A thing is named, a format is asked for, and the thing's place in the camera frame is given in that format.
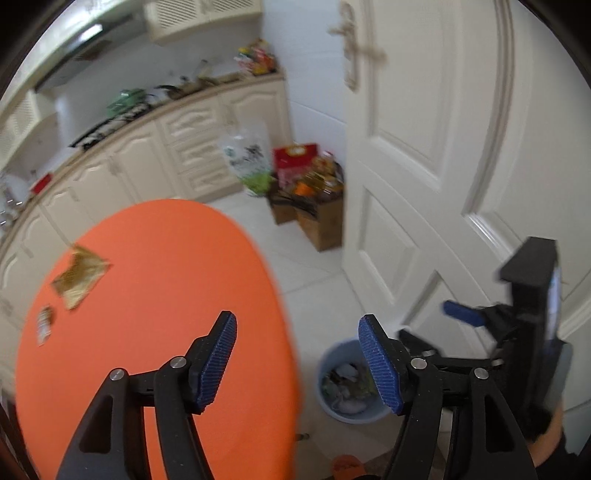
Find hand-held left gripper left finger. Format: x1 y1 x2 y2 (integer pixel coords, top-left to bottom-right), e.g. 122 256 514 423
55 311 238 480

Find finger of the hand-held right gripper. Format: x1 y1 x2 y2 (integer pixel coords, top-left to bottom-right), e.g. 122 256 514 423
398 329 504 370
442 300 513 333

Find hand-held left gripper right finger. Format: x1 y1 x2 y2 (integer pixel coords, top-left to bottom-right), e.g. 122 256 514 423
358 314 539 480

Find blue plastic trash bin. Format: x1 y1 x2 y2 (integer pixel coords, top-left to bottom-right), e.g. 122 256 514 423
316 339 393 423

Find person's right forearm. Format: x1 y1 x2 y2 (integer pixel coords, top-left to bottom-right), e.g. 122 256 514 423
526 401 591 480

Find orange slipper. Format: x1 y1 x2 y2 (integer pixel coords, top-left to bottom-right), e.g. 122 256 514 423
332 455 365 480

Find brown cardboard box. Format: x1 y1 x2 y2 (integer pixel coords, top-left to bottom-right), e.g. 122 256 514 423
268 182 345 252

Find cream panel door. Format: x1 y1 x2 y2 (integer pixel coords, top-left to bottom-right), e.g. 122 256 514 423
339 0 591 457

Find gold snack packet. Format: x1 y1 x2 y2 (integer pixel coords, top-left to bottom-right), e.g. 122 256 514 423
51 244 112 310

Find clear rice bag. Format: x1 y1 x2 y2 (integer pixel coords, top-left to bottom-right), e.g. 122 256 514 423
221 121 275 197

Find red gift box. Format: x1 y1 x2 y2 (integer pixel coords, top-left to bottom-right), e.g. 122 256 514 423
273 144 319 190

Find cream kitchen base cabinets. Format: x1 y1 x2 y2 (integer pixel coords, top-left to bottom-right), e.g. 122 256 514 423
0 74 294 370

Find black gas stove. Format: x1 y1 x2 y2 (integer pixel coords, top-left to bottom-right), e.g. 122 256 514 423
69 104 153 148

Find metal wok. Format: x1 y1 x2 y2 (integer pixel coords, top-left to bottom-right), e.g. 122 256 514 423
154 78 204 100

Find green electric cooking pot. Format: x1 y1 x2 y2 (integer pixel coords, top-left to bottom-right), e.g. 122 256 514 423
107 89 151 116

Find colourful packets on counter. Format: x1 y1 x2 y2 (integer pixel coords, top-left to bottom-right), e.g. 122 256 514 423
235 39 280 77

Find steel range hood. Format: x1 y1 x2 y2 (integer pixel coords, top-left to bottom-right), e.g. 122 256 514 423
32 16 144 93

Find cream door handle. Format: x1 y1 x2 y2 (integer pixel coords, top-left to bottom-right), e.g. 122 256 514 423
328 2 386 90

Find cream louvred wall cabinet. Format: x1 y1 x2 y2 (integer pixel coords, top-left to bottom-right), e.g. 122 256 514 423
143 0 264 44
0 90 58 171

